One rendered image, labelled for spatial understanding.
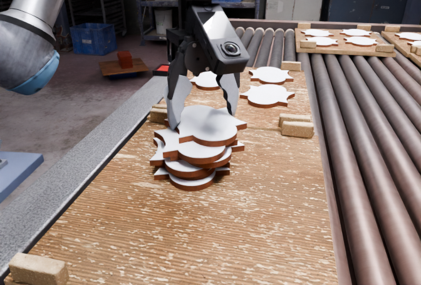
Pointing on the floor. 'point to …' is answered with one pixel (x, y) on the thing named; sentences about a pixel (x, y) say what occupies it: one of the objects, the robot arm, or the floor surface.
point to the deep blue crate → (93, 39)
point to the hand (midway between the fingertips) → (205, 121)
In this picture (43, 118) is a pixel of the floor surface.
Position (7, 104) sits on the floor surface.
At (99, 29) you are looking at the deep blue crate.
